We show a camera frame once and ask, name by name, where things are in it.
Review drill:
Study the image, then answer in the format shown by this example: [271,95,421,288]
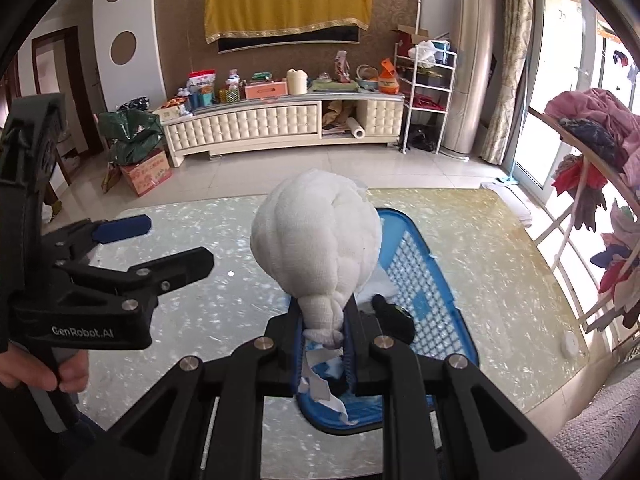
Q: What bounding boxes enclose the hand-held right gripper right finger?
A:
[347,295,583,480]

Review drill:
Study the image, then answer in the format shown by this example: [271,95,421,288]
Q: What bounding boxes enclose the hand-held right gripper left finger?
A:
[65,295,306,480]

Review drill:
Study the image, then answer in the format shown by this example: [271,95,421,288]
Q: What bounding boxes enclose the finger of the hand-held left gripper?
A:
[42,214,152,261]
[55,246,216,311]

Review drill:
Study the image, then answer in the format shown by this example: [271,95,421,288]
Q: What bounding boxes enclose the light blue cloth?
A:
[298,342,351,426]

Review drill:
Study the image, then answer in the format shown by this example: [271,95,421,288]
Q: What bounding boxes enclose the black plush toy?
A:
[371,294,416,345]

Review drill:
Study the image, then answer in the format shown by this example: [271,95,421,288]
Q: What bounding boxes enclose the blue plastic mesh basket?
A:
[290,207,480,436]

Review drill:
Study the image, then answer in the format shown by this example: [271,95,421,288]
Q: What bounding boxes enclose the white quilted cloth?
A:
[250,169,383,351]

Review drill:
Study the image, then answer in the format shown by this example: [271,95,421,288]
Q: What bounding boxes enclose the person's left hand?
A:
[0,351,90,393]

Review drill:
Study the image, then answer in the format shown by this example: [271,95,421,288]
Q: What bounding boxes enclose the brown paper bag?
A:
[101,160,123,195]

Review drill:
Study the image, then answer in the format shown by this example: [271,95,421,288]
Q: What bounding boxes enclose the pink printed cardboard box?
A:
[120,149,173,197]

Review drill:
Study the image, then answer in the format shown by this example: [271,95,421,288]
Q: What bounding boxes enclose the green plastic bag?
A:
[97,109,166,166]

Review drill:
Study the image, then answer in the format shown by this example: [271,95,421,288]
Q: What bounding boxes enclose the brown wooden door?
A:
[31,26,103,158]

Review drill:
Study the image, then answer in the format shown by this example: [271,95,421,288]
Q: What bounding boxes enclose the assorted small boxes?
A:
[152,97,193,121]

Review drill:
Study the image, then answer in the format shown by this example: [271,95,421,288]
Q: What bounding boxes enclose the cream tufted TV cabinet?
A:
[162,91,406,163]

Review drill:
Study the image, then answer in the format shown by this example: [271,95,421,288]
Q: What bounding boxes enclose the red and white snack bag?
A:
[187,70,217,108]

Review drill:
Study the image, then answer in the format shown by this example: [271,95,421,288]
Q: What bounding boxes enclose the colourful gift bag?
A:
[220,72,243,103]

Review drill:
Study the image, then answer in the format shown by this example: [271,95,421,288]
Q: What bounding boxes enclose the pink rectangular box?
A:
[243,80,289,101]

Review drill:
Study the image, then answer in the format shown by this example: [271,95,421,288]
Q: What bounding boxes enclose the white round cap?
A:
[559,332,583,360]

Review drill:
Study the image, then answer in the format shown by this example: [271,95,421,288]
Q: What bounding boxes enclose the cream cylindrical container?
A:
[286,67,308,96]

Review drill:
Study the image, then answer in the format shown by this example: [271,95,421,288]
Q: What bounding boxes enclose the tan crumpled paper bag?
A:
[322,101,358,133]

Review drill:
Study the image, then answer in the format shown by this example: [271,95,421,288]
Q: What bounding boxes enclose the flat mop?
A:
[480,160,523,192]

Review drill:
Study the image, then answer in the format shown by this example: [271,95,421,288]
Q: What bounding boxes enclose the black bag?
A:
[407,127,441,153]

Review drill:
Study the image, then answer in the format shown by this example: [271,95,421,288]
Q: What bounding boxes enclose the green glass tray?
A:
[307,77,361,93]

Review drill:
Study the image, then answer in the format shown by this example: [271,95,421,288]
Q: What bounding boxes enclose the grey patterned sofa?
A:
[550,360,640,480]

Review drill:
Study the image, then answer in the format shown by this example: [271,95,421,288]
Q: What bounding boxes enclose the yellow TV cover cloth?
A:
[204,0,375,45]

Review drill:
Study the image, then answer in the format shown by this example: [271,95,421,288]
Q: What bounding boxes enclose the orange plastic bag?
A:
[377,58,401,93]

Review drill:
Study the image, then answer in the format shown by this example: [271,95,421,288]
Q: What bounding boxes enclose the clothes drying rack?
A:
[530,105,640,333]

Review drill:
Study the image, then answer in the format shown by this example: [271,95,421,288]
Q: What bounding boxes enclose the white metal shelf rack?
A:
[392,40,458,155]

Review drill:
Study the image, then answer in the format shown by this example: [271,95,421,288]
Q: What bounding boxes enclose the white plastic bag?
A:
[407,40,438,68]

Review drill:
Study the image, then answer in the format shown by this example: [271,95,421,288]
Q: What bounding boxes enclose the floor-standing air conditioner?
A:
[440,0,498,156]

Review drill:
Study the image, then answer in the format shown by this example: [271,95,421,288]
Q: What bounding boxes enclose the open brown cardboard box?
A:
[391,24,423,50]

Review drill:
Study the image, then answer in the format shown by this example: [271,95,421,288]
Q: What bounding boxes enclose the glass sliding door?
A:
[515,0,640,241]

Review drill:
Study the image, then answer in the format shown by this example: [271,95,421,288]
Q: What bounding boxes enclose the patterned beige curtain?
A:
[481,0,535,166]

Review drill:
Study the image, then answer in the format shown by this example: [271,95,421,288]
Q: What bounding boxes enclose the pile of hanging clothes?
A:
[544,50,640,331]

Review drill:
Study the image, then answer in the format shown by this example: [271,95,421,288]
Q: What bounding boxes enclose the round brown wall decor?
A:
[110,31,138,66]

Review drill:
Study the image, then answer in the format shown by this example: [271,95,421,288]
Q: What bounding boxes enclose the black wall television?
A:
[216,25,362,55]

